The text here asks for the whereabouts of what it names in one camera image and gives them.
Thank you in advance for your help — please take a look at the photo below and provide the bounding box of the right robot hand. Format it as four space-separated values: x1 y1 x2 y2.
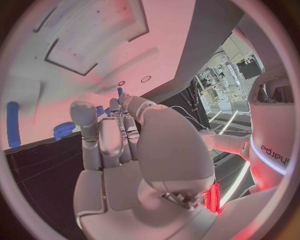
69 92 220 240

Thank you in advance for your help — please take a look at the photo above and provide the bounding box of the blue peg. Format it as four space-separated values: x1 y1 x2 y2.
116 87 125 106

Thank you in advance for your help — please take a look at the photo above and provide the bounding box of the white task board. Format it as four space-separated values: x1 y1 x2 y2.
0 0 246 151

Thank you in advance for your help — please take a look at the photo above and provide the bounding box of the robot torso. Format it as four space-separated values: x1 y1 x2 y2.
246 70 297 193

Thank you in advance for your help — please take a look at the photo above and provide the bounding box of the blue gear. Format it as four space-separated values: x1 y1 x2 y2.
52 121 77 139

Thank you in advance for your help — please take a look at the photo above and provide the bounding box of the black screen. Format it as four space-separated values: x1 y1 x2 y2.
235 59 262 80

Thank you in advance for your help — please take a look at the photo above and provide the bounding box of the long blue cylinder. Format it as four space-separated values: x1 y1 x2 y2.
5 101 22 149

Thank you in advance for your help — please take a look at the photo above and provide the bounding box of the white cable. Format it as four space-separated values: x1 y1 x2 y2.
169 105 210 131
184 116 207 131

